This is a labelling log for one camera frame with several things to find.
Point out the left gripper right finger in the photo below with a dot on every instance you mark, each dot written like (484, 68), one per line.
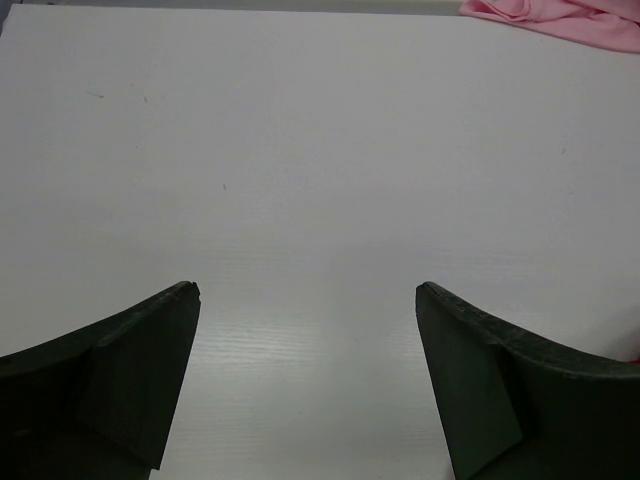
(515, 405)

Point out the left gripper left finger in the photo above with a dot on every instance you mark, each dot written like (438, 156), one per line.
(98, 402)

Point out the pink t shirt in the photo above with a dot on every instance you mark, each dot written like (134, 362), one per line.
(608, 24)

